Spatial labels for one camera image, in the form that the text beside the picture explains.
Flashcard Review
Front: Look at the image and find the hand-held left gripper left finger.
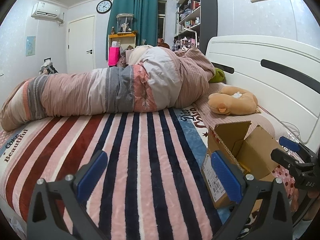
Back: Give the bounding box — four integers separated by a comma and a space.
26, 150, 108, 240

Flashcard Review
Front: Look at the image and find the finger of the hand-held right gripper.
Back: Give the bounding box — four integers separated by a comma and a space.
279, 136, 312, 162
271, 149, 316, 174

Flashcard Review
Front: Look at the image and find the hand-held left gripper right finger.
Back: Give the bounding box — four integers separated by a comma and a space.
211, 151, 293, 240

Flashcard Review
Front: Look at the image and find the brown cardboard box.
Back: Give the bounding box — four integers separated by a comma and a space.
201, 120, 288, 209

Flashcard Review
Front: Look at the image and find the pink polka dot cushion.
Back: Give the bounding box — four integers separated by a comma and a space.
271, 166, 300, 212

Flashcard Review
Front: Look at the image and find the striped plush blanket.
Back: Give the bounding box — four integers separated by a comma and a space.
0, 106, 225, 240

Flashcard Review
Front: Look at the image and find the brown plush toy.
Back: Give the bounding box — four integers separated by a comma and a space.
208, 86, 258, 116

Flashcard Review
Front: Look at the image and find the rolled pink grey quilt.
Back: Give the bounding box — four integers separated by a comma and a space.
0, 45, 216, 132

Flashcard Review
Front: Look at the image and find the green plush toy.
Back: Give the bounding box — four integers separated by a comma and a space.
209, 68, 225, 83

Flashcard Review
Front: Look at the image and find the white bed headboard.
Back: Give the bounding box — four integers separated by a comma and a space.
205, 35, 320, 153

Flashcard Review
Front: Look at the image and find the grey black bag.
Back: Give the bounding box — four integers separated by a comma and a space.
39, 58, 59, 75

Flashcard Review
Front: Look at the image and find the pink gift bag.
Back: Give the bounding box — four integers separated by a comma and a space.
108, 47, 120, 67

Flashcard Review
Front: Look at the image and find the white door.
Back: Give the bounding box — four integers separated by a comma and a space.
68, 15, 95, 74

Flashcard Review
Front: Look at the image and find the yellow table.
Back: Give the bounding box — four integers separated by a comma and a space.
108, 33, 137, 67

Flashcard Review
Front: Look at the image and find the black white bookshelf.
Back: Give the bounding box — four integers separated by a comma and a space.
173, 0, 217, 55

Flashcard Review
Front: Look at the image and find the glass display case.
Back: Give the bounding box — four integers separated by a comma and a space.
115, 13, 134, 34

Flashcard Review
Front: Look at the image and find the teal curtain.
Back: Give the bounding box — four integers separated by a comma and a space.
107, 0, 159, 48

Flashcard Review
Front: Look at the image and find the window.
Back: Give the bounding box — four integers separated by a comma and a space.
157, 0, 167, 45

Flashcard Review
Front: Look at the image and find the white air conditioner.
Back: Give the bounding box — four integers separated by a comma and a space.
31, 1, 62, 20

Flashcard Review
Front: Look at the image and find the white charging cable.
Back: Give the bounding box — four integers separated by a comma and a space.
277, 121, 309, 145

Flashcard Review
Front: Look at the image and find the small blue wall poster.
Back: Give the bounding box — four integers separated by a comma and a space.
26, 36, 36, 57

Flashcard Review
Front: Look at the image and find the black round wall clock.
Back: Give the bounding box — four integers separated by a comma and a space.
96, 0, 112, 14

